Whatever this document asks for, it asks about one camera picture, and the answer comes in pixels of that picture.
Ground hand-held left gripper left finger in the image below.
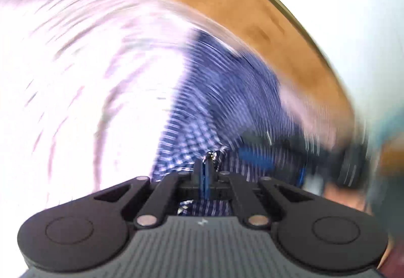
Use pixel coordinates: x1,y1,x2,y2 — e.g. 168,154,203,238
93,158,206,229

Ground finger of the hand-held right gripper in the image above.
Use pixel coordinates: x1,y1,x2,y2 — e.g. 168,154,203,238
237,138,319,186

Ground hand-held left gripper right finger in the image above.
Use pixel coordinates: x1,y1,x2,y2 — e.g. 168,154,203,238
205,159,314,229

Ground navy checked shirt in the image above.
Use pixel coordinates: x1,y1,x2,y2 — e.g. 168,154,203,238
151,29,305,218

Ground person's right hand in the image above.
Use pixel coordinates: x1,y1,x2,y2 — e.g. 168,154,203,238
322,184,370,214

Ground pink bear-print blanket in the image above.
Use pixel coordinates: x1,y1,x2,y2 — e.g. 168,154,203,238
0,0,357,203

